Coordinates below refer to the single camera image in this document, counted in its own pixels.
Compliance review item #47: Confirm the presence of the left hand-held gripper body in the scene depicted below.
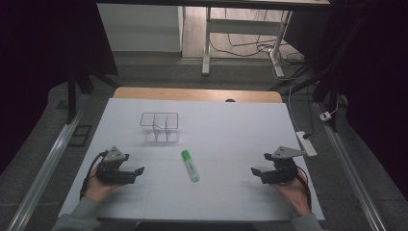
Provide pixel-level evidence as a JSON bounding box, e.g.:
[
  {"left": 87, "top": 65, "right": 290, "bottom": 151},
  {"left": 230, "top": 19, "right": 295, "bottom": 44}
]
[{"left": 95, "top": 145, "right": 137, "bottom": 186}]

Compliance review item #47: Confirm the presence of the black floor cable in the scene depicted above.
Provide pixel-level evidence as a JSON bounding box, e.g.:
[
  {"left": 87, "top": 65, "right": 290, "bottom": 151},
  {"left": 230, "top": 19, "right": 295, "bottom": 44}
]
[{"left": 209, "top": 9, "right": 306, "bottom": 65}]

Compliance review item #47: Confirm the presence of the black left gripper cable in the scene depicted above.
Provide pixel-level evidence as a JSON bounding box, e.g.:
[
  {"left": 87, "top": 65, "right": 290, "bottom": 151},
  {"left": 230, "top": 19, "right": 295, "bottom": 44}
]
[{"left": 79, "top": 150, "right": 110, "bottom": 200}]

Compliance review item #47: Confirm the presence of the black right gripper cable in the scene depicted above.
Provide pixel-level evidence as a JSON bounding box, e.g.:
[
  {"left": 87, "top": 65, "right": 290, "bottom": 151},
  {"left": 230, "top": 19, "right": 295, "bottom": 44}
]
[{"left": 295, "top": 166, "right": 313, "bottom": 211}]

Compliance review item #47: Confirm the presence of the person's right hand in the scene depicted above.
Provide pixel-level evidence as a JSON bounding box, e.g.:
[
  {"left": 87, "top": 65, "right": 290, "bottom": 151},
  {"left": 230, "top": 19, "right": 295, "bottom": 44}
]
[{"left": 271, "top": 170, "right": 313, "bottom": 218}]

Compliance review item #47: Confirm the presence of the black rectangular floor frame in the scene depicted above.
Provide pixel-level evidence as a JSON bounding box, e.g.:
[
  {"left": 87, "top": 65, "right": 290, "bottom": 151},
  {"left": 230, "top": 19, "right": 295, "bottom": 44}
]
[{"left": 67, "top": 124, "right": 93, "bottom": 148}]

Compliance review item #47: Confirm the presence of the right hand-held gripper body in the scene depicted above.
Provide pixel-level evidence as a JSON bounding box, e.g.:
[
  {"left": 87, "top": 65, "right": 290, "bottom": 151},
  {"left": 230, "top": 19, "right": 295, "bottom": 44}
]
[{"left": 261, "top": 145, "right": 306, "bottom": 185}]

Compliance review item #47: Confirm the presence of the white cabinet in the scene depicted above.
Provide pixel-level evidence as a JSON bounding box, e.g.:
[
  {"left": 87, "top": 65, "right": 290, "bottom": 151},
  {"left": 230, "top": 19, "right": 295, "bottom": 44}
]
[{"left": 96, "top": 3, "right": 185, "bottom": 53}]

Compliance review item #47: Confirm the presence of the wooden table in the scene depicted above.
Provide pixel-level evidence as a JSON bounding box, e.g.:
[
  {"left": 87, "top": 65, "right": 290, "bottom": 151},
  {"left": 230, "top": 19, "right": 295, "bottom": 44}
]
[{"left": 112, "top": 86, "right": 284, "bottom": 104}]

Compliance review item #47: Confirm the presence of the clear plastic divided organizer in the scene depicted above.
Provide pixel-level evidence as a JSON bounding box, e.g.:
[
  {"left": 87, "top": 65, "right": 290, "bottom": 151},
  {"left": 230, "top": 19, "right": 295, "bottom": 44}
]
[{"left": 139, "top": 112, "right": 180, "bottom": 143}]

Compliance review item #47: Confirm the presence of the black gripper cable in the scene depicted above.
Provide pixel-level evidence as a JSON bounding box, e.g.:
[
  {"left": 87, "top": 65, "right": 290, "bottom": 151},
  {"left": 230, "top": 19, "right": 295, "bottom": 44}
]
[
  {"left": 79, "top": 150, "right": 110, "bottom": 200},
  {"left": 295, "top": 166, "right": 313, "bottom": 211}
]

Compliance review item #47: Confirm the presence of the white power strip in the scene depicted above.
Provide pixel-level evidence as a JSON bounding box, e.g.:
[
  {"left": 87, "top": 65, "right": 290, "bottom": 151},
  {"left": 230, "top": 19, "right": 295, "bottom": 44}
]
[{"left": 294, "top": 130, "right": 319, "bottom": 159}]

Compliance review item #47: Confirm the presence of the aluminium rail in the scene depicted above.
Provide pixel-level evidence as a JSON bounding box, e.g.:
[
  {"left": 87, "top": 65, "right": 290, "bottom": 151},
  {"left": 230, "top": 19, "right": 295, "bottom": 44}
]
[
  {"left": 6, "top": 93, "right": 91, "bottom": 231},
  {"left": 313, "top": 101, "right": 389, "bottom": 231}
]

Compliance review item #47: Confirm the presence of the black stand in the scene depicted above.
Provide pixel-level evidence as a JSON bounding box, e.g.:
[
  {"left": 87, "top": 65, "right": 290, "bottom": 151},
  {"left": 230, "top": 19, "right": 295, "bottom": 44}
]
[
  {"left": 65, "top": 57, "right": 121, "bottom": 125},
  {"left": 268, "top": 18, "right": 364, "bottom": 133}
]

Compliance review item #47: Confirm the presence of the green highlighter pen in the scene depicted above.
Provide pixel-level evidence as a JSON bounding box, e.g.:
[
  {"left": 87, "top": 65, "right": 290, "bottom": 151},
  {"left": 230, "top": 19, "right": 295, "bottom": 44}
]
[{"left": 181, "top": 149, "right": 201, "bottom": 184}]

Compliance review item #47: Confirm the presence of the white desk frame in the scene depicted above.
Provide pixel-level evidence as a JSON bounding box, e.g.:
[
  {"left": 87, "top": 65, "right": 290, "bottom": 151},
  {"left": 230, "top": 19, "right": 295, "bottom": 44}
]
[{"left": 201, "top": 6, "right": 293, "bottom": 79}]

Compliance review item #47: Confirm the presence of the person's left hand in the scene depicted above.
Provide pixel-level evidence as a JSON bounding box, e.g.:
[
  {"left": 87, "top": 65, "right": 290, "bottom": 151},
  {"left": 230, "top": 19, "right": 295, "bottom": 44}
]
[{"left": 83, "top": 167, "right": 122, "bottom": 204}]

